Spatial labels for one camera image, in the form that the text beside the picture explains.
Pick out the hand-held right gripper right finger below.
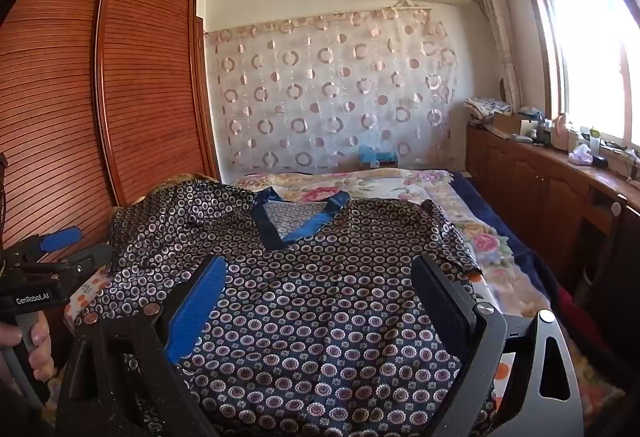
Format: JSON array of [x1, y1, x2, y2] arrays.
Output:
[[411, 254, 586, 437]]

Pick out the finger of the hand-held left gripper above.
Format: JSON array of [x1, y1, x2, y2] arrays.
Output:
[[17, 226, 83, 262], [30, 243, 113, 277]]

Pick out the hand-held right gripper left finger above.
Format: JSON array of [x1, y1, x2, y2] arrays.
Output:
[[52, 256, 228, 437]]

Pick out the navy circle-print garment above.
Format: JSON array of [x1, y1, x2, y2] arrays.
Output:
[[92, 177, 501, 437]]

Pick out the person's left hand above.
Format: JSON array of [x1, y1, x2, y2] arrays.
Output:
[[0, 316, 55, 383]]

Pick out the orange fruit print sheet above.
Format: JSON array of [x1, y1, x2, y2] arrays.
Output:
[[62, 267, 518, 428]]

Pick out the navy blue blanket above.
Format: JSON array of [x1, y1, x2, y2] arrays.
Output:
[[450, 171, 566, 318]]

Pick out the gold cloth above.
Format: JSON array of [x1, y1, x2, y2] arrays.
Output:
[[150, 172, 216, 190]]

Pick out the red cloth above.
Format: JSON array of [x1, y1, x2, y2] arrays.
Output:
[[555, 287, 601, 348]]

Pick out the floral blanket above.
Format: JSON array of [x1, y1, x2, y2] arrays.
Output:
[[232, 169, 553, 323]]

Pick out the wooden low cabinet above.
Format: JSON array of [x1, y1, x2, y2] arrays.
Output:
[[465, 122, 640, 288]]

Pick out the blue box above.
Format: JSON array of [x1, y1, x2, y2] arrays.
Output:
[[357, 146, 399, 169]]

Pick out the wooden slatted wardrobe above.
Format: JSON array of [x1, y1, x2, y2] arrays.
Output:
[[0, 0, 221, 368]]

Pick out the cardboard box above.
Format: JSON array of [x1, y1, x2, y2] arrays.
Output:
[[492, 111, 533, 138]]

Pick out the stack of folded cloths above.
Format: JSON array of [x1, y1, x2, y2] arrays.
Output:
[[462, 96, 513, 124]]

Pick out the crumpled white tissue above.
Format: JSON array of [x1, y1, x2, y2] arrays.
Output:
[[568, 144, 594, 166]]

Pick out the pink bottle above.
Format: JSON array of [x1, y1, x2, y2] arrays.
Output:
[[550, 112, 576, 152]]

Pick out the sheer circle-pattern curtain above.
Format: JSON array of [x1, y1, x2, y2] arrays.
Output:
[[204, 7, 458, 170]]

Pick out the white patterned window curtain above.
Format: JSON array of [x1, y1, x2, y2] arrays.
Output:
[[470, 0, 523, 110]]

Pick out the wooden framed window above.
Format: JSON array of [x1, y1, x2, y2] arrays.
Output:
[[515, 0, 640, 148]]

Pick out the black charging cables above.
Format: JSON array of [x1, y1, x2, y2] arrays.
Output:
[[607, 144, 640, 182]]

